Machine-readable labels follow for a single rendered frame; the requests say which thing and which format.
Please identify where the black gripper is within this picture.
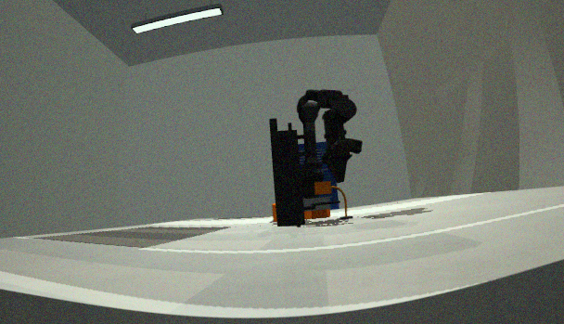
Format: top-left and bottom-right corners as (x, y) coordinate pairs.
(322, 126), (357, 183)

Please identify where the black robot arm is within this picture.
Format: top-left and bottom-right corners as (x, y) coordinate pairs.
(297, 89), (357, 183)

